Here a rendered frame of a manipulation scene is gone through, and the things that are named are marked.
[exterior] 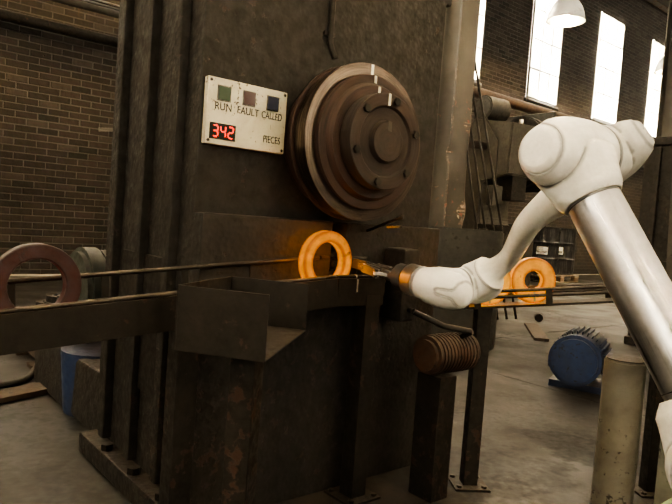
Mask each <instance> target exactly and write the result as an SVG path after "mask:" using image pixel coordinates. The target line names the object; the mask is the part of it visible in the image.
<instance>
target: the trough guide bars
mask: <svg viewBox="0 0 672 504"><path fill-rule="evenodd" d="M537 286H538V285H533V286H527V287H528V288H517V289H502V291H501V293H507V292H509V293H508V295H498V296H497V297H496V298H494V299H505V298H528V297H546V306H553V296H574V295H598V294H605V298H612V297H611V295H610V293H609V291H608V290H607V288H606V286H605V284H604V283H581V284H557V285H555V287H541V288H535V287H537ZM530 291H546V293H539V294H515V295H514V294H513V293H512V292H530Z"/></svg>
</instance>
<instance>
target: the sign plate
mask: <svg viewBox="0 0 672 504"><path fill-rule="evenodd" d="M219 86H224V87H229V88H231V97H230V101H226V100H221V99H218V96H219ZM244 91H247V92H252V93H256V97H255V106H251V105H246V104H244ZM268 96H270V97H275V98H279V106H278V111H276V110H271V109H268ZM286 106H287V93H285V92H280V91H276V90H271V89H267V88H263V87H258V86H254V85H249V84H245V83H241V82H236V81H232V80H227V79H223V78H219V77H214V76H210V75H208V76H206V77H205V92H204V108H203V124H202V140H201V143H206V144H213V145H220V146H227V147H233V148H240V149H247V150H253V151H260V152H267V153H274V154H283V150H284V135H285V121H286ZM214 124H217V125H218V126H219V130H217V126H215V125H214ZM220 126H221V127H222V129H221V131H225V127H226V131H225V133H226V137H225V133H224V132H221V131H220ZM229 127H233V128H229ZM233 129H234V133H233ZM213 130H217V131H218V136H217V131H213ZM229 132H232V133H233V134H230V133H229ZM228 133H229V138H232V139H229V138H228ZM213 135H216V136H217V137H214V136H213Z"/></svg>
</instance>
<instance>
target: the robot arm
mask: <svg viewBox="0 0 672 504"><path fill-rule="evenodd" d="M654 143H655V141H654V139H653V137H652V136H651V134H650V133H649V131H648V130H647V129H646V127H645V126H644V125H643V124H642V123H641V122H639V121H634V120H624V121H620V122H616V123H615V124H613V125H612V126H609V125H601V124H599V123H597V122H594V121H591V120H587V119H583V118H577V117H566V116H564V117H555V118H551V119H547V120H545V121H543V122H542V123H541V124H539V125H537V126H536V127H534V128H533V129H531V130H530V131H529V132H528V133H527V134H526V135H525V137H524V138H523V139H522V141H521V143H520V146H519V152H518V157H519V163H520V165H521V168H522V170H523V171H524V173H525V174H526V176H527V177H528V178H529V179H530V180H531V181H532V182H533V183H535V184H536V186H537V187H538V188H539V189H540V190H541V191H540V192H539V193H538V194H537V195H536V196H535V197H534V198H533V199H532V200H531V202H530V203H529V204H528V205H527V206H526V207H525V208H524V209H523V210H522V212H521V213H520V214H519V216H518V217H517V218H516V220H515V222H514V224H513V226H512V228H511V230H510V233H509V235H508V237H507V240H506V242H505V244H504V247H503V249H502V250H501V252H500V253H498V254H497V255H496V256H494V257H492V258H490V259H488V258H486V257H480V258H479V259H476V260H474V261H472V262H469V263H467V264H464V265H463V266H462V267H460V268H446V267H425V266H420V265H416V264H409V265H407V264H403V263H400V264H397V265H396V266H395V267H391V266H387V265H382V264H380V263H378V264H375V263H371V262H369V261H364V260H361V259H357V258H353V260H352V268H355V269H358V270H361V272H363V273H366V274H368V275H371V276H373V277H374V278H377V277H380V278H383V279H385V280H387V281H390V282H391V284H392V286H393V287H394V288H396V289H399V290H401V291H402V292H403V293H404V294H408V295H410V296H413V297H416V298H419V299H421V300H422V301H423V302H425V303H427V304H430V305H433V306H435V307H439V308H443V309H449V310H456V309H462V308H465V307H467V306H468V305H469V304H479V303H484V302H488V301H491V300H492V299H494V298H496V297H497V296H498V295H499V294H500V293H501V291H502V289H503V285H504V277H505V276H506V275H507V274H508V273H509V272H510V271H511V270H512V269H513V268H514V267H515V266H516V264H517V263H518V262H519V261H520V259H521V258H522V256H523V255H524V253H525V252H526V250H527V248H528V247H529V245H530V244H531V242H532V241H533V239H534V238H535V236H536V235H537V233H538V232H539V231H540V230H541V229H542V228H543V227H544V226H546V225H547V224H549V223H550V222H552V221H553V220H555V219H557V218H559V217H561V216H563V215H567V216H570V217H571V219H572V221H573V223H574V225H575V227H576V229H577V231H578V233H579V235H580V237H581V239H582V240H583V242H584V244H585V246H586V248H587V250H588V252H589V254H590V256H591V258H592V260H593V262H594V264H595V266H596V268H597V270H598V272H599V274H600V276H601V278H602V280H603V282H604V284H605V286H606V288H607V290H608V291H609V293H610V295H611V297H612V299H613V301H614V303H615V305H616V307H617V309H618V311H619V313H620V315H621V317H622V319H623V321H624V323H625V325H626V327H627V329H628V331H629V333H630V335H631V337H632V339H633V341H634V342H635V344H636V346H637V348H638V350H639V352H640V354H641V356H642V358H643V360H644V362H645V364H646V366H647V368H648V370H649V372H650V374H651V376H652V378H653V380H654V382H655V384H656V386H657V388H658V390H659V392H660V393H661V395H662V397H663V399H664V402H662V403H659V406H658V410H657V414H656V419H655V420H656V423H657V426H658V429H659V433H660V437H661V441H662V446H663V450H664V455H665V472H666V476H667V479H668V482H669V485H670V487H671V489H672V282H671V280H670V278H669V277H668V275H667V273H666V271H665V269H664V268H663V266H662V264H661V262H660V260H659V259H658V257H657V255H656V253H655V251H654V250H653V248H652V246H651V244H650V242H649V240H648V239H647V237H646V235H645V233H644V231H643V230H642V228H641V226H640V224H639V222H638V221H637V219H636V217H635V215H634V213H633V212H632V210H631V208H630V206H629V204H628V202H627V201H626V199H625V197H624V195H623V193H622V192H621V190H622V184H623V182H624V181H625V180H626V179H628V178H629V177H630V176H631V175H633V174H634V173H635V172H636V171H637V170H639V169H640V167H641V166H642V165H643V164H644V163H645V161H646V160H647V159H648V157H649V156H650V154H651V153H652V151H653V149H654V148H653V146H654Z"/></svg>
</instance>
